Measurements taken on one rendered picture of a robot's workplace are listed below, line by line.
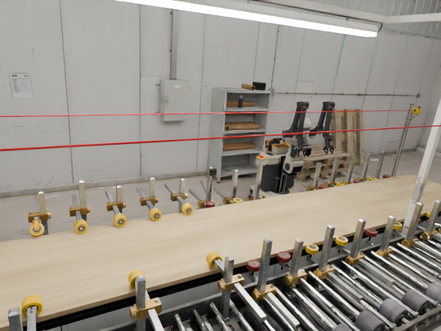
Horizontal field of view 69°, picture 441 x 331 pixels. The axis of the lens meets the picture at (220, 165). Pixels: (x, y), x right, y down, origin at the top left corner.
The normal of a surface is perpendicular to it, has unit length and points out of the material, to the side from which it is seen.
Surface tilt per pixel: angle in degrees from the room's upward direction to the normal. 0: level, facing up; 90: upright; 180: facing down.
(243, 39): 90
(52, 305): 0
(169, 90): 90
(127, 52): 90
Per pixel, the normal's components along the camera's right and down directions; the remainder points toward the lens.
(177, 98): 0.47, 0.32
